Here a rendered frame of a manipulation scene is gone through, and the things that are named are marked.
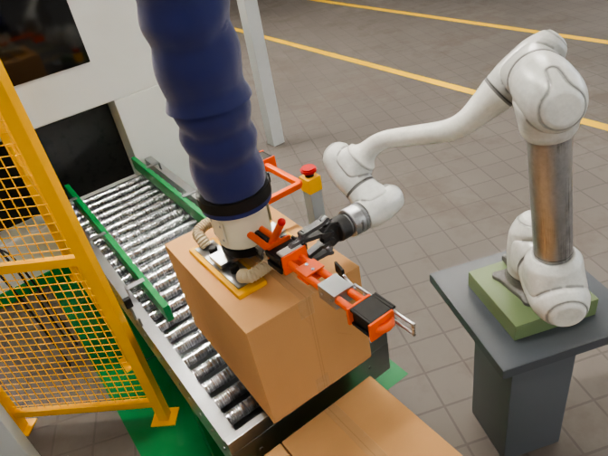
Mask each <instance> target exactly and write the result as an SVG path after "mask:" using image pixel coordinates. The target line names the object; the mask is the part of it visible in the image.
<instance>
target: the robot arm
mask: <svg viewBox="0 0 608 456"><path fill-rule="evenodd" d="M566 53H567V44H566V41H565V40H564V38H563V37H561V36H560V35H559V34H558V33H556V32H555V31H553V30H543V31H540V32H538V33H535V34H533V35H531V36H529V37H528V38H527V39H525V40H524V41H523V42H521V43H520V44H519V45H517V46H516V47H515V48H514V49H513V50H512V51H511V52H510V53H509V54H507V55H506V56H505V57H504V58H503V59H502V60H501V61H500V62H499V63H498V64H497V65H496V67H495V68H494V69H493V70H492V72H491V73H490V74H489V75H488V77H487V78H486V79H485V80H484V81H483V82H482V83H481V85H480V86H479V87H478V89H477V90H476V92H475V93H474V94H473V96H472V97H471V98H470V100H469V101H468V102H467V104H466V105H465V106H464V107H463V109H462V110H461V111H459V112H458V113H457V114H456V115H454V116H452V117H451V118H448V119H445V120H441V121H436V122H431V123H425V124H420V125H413V126H408V127H402V128H391V129H388V130H384V131H381V132H378V133H376V134H374V135H373V136H371V137H369V138H367V139H366V140H364V141H363V142H362V143H360V144H357V145H355V144H351V145H350V146H349V145H348V144H347V143H343V142H335V143H332V144H331V145H329V146H328V147H327V149H326V150H325V152H324V155H323V163H324V166H325V168H326V170H327V172H328V175H329V176H330V178H331V179H332V181H333V182H334V184H335V185H336V186H337V188H338V189H339V190H340V191H341V192H342V193H343V194H344V195H345V196H346V197H347V199H348V200H349V202H350V203H351V205H350V206H348V207H346V208H344V209H342V210H341V211H340V212H339V213H338V215H336V216H334V217H332V218H331V219H330V220H329V218H328V217H326V216H325V215H324V214H322V215H321V216H320V217H319V218H318V219H317V220H316V221H315V222H313V223H311V224H309V225H308V226H306V227H304V228H303V229H301V230H299V231H298V232H297V235H298V236H296V237H295V241H293V242H290V243H289V244H288V246H287V247H285V248H283V249H281V250H279V251H278V252H276V253H277V254H278V255H279V256H280V257H281V258H282V257H283V256H285V255H287V254H289V253H290V252H293V251H295V250H296V249H298V248H299V247H301V246H302V245H301V244H304V243H307V242H311V241H314V240H317V239H318V240H317V242H316V243H315V244H314V245H313V246H311V247H310V248H309V249H308V250H307V253H308V254H309V257H310V259H313V258H314V259H315V260H317V261H319V260H321V259H323V258H325V257H327V256H329V255H333V254H334V252H333V247H334V246H335V245H336V244H337V243H338V242H342V241H344V240H346V239H347V238H349V237H356V236H358V235H359V234H360V233H363V232H365V231H367V230H368V229H370V228H372V227H376V226H378V225H381V224H382V223H385V222H386V221H388V220H389V219H391V218H392V217H393V216H394V215H396V214H397V213H398V211H399V210H400V209H401V208H402V206H403V205H404V195H403V192H402V191H401V189H400V188H399V187H398V186H396V185H389V184H385V185H382V184H380V183H379V182H377V181H376V180H375V179H374V178H373V177H372V175H371V174H372V172H373V169H374V168H375V158H376V156H377V155H378V154H379V153H380V152H382V151H383V150H385V149H388V148H391V147H407V146H418V145H428V144H437V143H444V142H449V141H453V140H456V139H459V138H463V137H465V136H467V135H469V134H470V133H472V132H473V131H475V130H476V129H478V128H480V127H481V126H483V125H484V124H486V123H487V122H489V121H490V120H492V119H494V118H495V117H497V116H498V115H499V114H500V113H502V112H503V111H505V110H507V109H509V108H510V107H512V106H513V108H514V110H515V114H516V118H517V122H518V129H519V133H520V135H521V136H522V137H523V138H524V139H525V140H526V142H527V163H528V178H529V193H530V209H531V210H528V211H525V212H524V213H522V214H520V215H519V216H518V217H517V218H516V219H515V221H514V222H513V224H512V225H511V226H510V229H509V231H508V242H507V253H506V254H503V256H502V260H503V261H504V262H505V264H506V265H507V268H506V269H504V270H501V271H495V272H493V273H492V279H493V280H496V281H498V282H500V283H501V284H502V285H503V286H505V287H506V288H507V289H508V290H510V291H511V292H512V293H513V294H514V295H516V296H517V297H518V298H519V299H520V300H521V301H522V303H523V304H524V305H525V306H527V307H531V308H532V309H533V311H534V312H535V313H536V314H537V315H538V316H539V317H540V318H541V319H543V320H544V321H545V322H546V323H548V324H550V325H554V326H558V327H570V326H573V325H575V324H577V323H579V322H580V321H581V320H583V318H585V317H586V315H587V313H588V311H589V308H590V304H591V294H590V292H589V289H588V283H587V278H586V274H585V268H584V258H583V255H582V253H580V252H579V251H578V250H577V249H576V248H575V247H574V246H573V135H574V134H575V133H576V131H577V130H578V129H579V126H580V122H581V120H582V118H583V117H584V114H585V112H586V111H587V107H588V101H589V95H588V89H587V86H586V84H585V81H584V79H583V77H582V76H581V75H580V73H579V72H578V71H577V69H576V68H575V67H574V66H573V65H572V64H571V63H570V62H569V61H568V60H566V59H565V57H566ZM322 226H323V227H322ZM321 227H322V228H321ZM319 238H320V239H319Z"/></svg>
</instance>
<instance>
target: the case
mask: <svg viewBox="0 0 608 456"><path fill-rule="evenodd" d="M270 209H271V217H272V222H275V223H277V222H278V219H279V218H284V219H285V220H286V224H285V225H284V227H283V229H285V230H286V231H287V232H288V233H290V234H292V235H294V236H295V237H296V236H298V235H297V232H298V231H299V230H301V229H303V228H302V227H301V226H299V225H298V224H296V223H294V222H293V221H291V219H290V218H288V217H287V216H285V215H284V214H282V213H280V212H279V211H277V210H276V209H274V208H273V207H271V206H270ZM192 232H193V231H192ZM192 232H190V233H187V234H185V235H183V236H180V237H178V238H176V239H174V240H173V241H171V242H168V243H166V244H165V246H166V251H167V253H168V256H169V258H170V261H171V262H172V265H173V268H174V270H175V273H176V276H177V278H178V281H179V284H180V286H181V289H182V291H183V293H184V295H185V300H186V302H187V305H188V307H189V309H190V311H191V314H192V317H193V319H194V322H195V324H196V326H197V327H198V328H199V329H200V331H201V332H202V333H203V334H204V336H205V337H206V338H207V340H208V341H209V342H210V343H211V345H212V346H213V347H214V349H215V350H216V351H217V352H218V354H219V355H220V356H221V358H222V359H223V360H224V362H225V363H226V364H227V365H228V366H229V367H230V368H231V369H232V371H233V372H234V373H235V375H236V376H237V377H238V378H239V380H240V381H241V382H242V384H243V385H244V386H245V387H246V389H247V390H248V391H249V392H250V394H251V395H252V396H253V398H254V399H255V400H256V401H257V403H258V404H259V405H260V406H261V408H262V409H263V410H264V412H265V413H266V414H268V416H269V417H270V418H271V420H272V421H273V422H274V423H276V422H278V421H279V420H281V419H282V418H284V417H285V416H287V415H288V414H289V413H291V412H293V411H294V410H296V409H297V408H298V407H300V406H301V405H303V404H304V403H306V402H307V401H308V400H309V399H311V398H312V397H314V396H315V395H317V394H318V393H320V392H321V391H323V390H324V389H326V388H327V387H329V386H330V385H332V384H333V383H335V382H336V381H337V380H338V379H339V378H341V377H342V376H344V375H346V374H347V373H348V372H350V371H351V370H353V369H354V368H356V367H357V366H359V365H360V364H362V363H363V362H365V361H366V360H367V359H368V358H369V357H371V349H370V342H369V337H368V336H367V335H365V334H364V333H363V332H362V331H360V330H359V329H358V328H356V327H355V326H353V325H348V323H347V312H346V311H345V310H343V309H342V308H339V309H337V310H335V309H334V308H332V307H331V306H330V305H328V304H327V302H326V301H324V300H323V299H321V298H320V297H319V294H318V290H317V289H315V288H314V287H313V286H311V285H310V284H309V285H307V284H306V283H304V282H303V281H302V280H300V279H299V278H298V277H297V276H298V275H297V274H296V273H295V272H294V271H293V272H292V273H290V274H288V275H286V276H285V275H284V272H283V274H282V275H281V274H280V273H278V272H277V271H276V270H271V271H270V272H268V273H267V274H265V275H264V276H262V277H263V278H264V279H265V280H266V281H267V284H266V285H265V286H263V287H261V288H259V289H258V290H256V291H254V292H253V293H251V294H250V295H248V296H246V297H245V298H243V299H237V298H236V297H235V296H234V295H233V294H232V293H231V292H230V291H229V290H228V289H227V288H226V287H225V286H224V285H223V284H222V283H221V282H220V281H219V280H218V279H216V278H215V276H214V275H213V274H212V273H211V272H210V271H209V270H207V269H206V268H205V267H204V266H203V265H202V264H201V263H200V262H199V261H198V260H197V259H196V258H195V257H194V256H193V255H191V254H190V252H189V250H190V249H191V248H193V247H195V246H196V245H198V244H197V242H196V241H195V240H194V238H193V235H192ZM333 252H334V254H333V255H329V256H327V257H325V258H323V259H321V260H319V262H320V263H322V264H323V265H324V266H325V267H324V269H326V270H327V271H329V272H331V273H332V274H335V273H336V269H335V263H334V261H337V262H338V263H339V265H340V266H341V267H342V268H343V269H344V272H345V274H346V276H347V277H348V278H349V279H350V281H351V282H352V283H353V284H354V283H356V284H357V285H359V286H360V287H362V283H361V277H360V270H359V266H358V265H356V264H355V263H354V262H352V261H351V260H349V259H348V258H347V257H345V256H344V255H342V254H341V253H339V252H337V251H336V250H334V249H333ZM337 275H338V274H337Z"/></svg>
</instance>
